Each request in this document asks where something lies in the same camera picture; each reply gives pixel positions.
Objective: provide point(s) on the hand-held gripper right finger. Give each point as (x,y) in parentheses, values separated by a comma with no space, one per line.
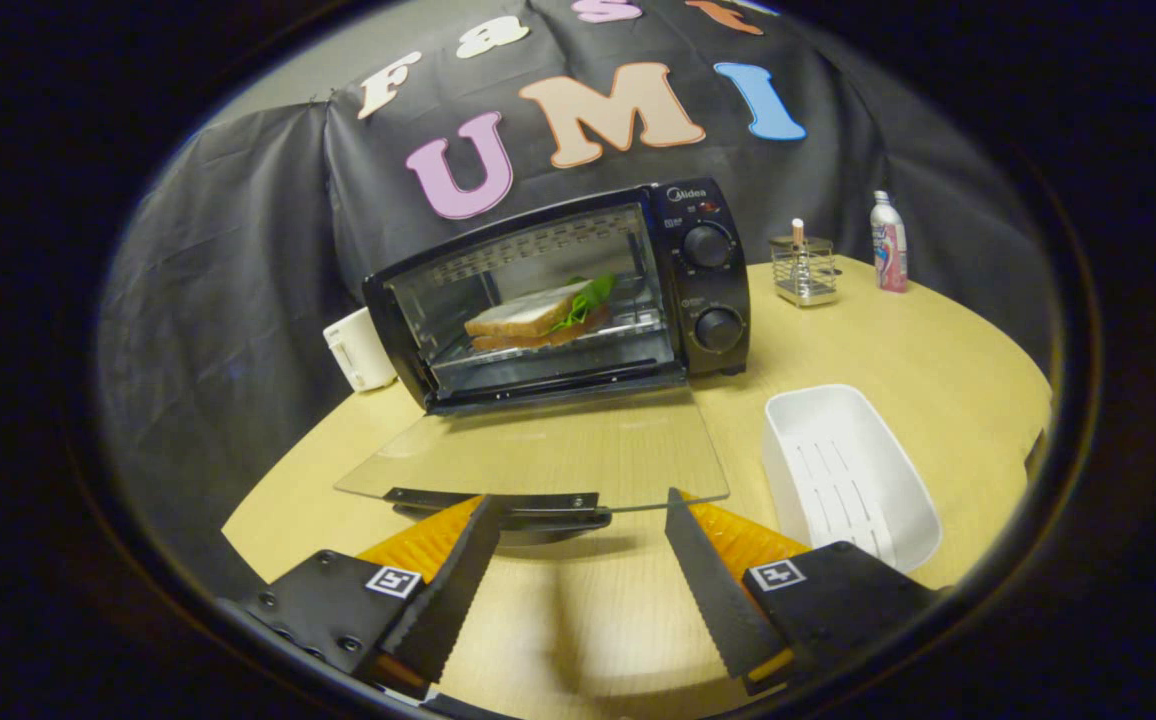
(713,590)

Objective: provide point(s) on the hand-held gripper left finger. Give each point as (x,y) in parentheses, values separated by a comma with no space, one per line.
(448,600)

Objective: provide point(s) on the white bread lettuce sandwich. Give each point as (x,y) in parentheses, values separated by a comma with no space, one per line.
(528,315)

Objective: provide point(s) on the black toaster oven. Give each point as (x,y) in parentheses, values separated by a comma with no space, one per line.
(713,290)

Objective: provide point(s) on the white bread toaster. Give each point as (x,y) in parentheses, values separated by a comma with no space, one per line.
(358,350)

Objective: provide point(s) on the white plastic tray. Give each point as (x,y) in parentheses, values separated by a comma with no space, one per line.
(838,470)

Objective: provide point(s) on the small wooden stick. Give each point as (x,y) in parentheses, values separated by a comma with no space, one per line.
(798,228)

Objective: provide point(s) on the white pink bottle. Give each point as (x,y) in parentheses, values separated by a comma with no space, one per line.
(888,250)

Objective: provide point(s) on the black backdrop cloth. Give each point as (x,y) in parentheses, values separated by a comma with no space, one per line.
(238,250)

